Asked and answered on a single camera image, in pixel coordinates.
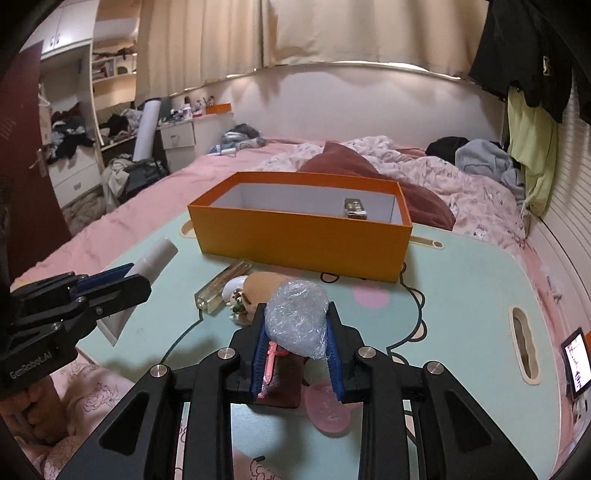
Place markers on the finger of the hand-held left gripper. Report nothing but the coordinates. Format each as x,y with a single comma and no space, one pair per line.
106,277
124,293

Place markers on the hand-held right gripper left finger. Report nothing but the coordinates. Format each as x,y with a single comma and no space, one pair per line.
261,350

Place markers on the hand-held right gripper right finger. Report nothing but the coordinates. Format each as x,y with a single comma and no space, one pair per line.
334,360

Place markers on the red and black packet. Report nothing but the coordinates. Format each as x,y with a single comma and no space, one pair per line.
288,383

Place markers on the cream cosmetic tube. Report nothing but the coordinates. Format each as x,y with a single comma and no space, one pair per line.
157,261

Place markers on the clear bubble wrap ball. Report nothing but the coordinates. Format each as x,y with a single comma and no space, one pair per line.
295,318

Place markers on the pink round disc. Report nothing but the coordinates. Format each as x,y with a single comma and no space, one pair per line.
328,410

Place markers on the tan plush toy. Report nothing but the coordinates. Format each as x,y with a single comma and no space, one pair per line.
263,284

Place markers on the clear glass perfume bottle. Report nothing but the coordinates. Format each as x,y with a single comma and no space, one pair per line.
219,288

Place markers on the orange cardboard box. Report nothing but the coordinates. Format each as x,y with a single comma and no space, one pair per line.
295,240

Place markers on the small silver packet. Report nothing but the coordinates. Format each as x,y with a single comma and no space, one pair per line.
354,208

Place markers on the person's left hand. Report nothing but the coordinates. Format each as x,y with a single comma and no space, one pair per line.
32,410

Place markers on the black bag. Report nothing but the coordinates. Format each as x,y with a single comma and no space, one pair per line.
145,173

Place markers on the mint cartoon lap table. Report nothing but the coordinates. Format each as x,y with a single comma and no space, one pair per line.
438,295

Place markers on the pink bedsheet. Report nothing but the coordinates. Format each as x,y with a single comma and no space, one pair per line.
184,180

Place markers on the dark brown door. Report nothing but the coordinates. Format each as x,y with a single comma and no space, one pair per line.
27,161

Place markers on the white paper roll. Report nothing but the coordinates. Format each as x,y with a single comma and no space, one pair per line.
147,129

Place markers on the white nightstand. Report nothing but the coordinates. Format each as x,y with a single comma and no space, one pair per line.
178,136

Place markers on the blue grey clothes pile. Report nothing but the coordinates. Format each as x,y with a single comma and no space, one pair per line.
240,136

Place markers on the maroon pillow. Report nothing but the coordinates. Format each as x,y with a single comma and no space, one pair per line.
351,161

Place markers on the orange storage box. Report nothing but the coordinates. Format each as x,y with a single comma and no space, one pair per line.
219,109

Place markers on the pink floral quilt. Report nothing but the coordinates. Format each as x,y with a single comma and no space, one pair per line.
461,198

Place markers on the black clothes pile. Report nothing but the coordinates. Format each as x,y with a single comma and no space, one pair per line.
443,145

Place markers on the tablet with lit screen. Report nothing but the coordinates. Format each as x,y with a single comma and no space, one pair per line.
577,364

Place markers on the grey hoodie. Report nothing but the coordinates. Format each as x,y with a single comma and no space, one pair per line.
480,157

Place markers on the white wardrobe shelving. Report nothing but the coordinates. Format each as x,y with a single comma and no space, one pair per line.
69,23

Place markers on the white padded headboard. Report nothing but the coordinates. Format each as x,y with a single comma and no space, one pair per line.
346,101

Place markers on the beige curtain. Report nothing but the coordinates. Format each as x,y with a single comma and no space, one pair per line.
231,37

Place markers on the light green garment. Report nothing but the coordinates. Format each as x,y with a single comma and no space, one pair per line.
531,138

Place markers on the hanging black jackets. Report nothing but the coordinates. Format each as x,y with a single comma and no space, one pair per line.
521,41

